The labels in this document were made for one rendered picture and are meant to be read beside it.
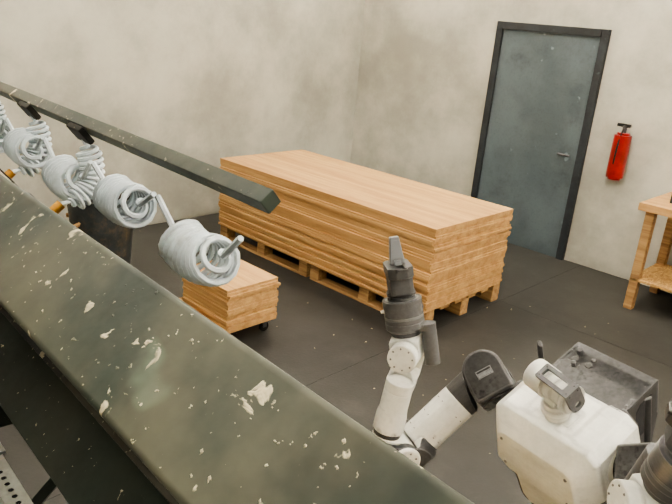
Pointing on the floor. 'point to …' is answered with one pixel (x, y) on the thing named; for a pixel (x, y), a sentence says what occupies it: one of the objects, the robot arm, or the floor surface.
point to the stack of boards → (369, 228)
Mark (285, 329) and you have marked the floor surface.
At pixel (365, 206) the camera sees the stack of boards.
